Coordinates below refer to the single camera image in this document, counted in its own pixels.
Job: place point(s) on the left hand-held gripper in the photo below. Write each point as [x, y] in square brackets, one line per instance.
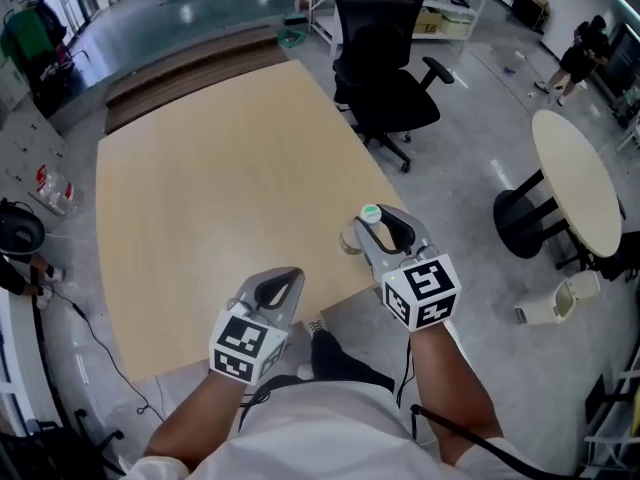
[245, 350]

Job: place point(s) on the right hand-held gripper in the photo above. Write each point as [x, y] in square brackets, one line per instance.
[422, 293]

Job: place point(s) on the clear plastic water bottle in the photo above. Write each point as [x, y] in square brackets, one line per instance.
[371, 214]

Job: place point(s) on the white floor device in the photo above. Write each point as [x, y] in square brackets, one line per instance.
[535, 308]

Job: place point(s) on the person's right forearm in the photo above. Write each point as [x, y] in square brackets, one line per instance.
[445, 383]

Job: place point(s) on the person's left forearm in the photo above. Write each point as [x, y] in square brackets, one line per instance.
[195, 418]

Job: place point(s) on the person's right white shoe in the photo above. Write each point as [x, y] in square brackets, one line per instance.
[316, 328]

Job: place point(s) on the person's white shoe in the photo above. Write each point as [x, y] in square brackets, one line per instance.
[316, 328]
[305, 370]

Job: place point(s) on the person's left white shoe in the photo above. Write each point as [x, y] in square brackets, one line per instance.
[305, 370]

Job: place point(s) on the person's black trouser leg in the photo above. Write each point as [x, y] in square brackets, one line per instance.
[340, 363]

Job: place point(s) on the light wooden rectangular table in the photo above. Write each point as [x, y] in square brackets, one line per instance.
[225, 193]

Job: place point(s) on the person in white shirt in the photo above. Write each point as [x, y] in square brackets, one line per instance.
[325, 438]

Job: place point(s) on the round light wooden table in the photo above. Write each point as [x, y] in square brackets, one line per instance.
[575, 178]

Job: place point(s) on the brown cardboard box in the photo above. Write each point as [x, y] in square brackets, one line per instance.
[427, 23]

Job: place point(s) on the white helmet storage rack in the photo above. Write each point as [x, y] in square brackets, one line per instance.
[327, 30]

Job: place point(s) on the white storage box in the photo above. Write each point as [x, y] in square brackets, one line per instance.
[456, 25]

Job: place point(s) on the green basket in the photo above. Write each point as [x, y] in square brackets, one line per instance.
[291, 39]

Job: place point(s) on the dark wooden steps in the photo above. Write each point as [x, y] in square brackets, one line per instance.
[190, 73]

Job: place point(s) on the large clear water jug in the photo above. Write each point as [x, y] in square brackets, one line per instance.
[55, 193]

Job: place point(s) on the black and white helmet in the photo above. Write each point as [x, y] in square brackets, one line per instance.
[20, 233]

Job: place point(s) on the dark low cabinet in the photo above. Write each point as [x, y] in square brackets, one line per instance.
[530, 10]

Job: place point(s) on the grey locker cabinet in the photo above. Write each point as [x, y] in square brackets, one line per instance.
[25, 148]

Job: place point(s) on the clothes rack with garments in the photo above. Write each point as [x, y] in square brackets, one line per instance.
[25, 38]

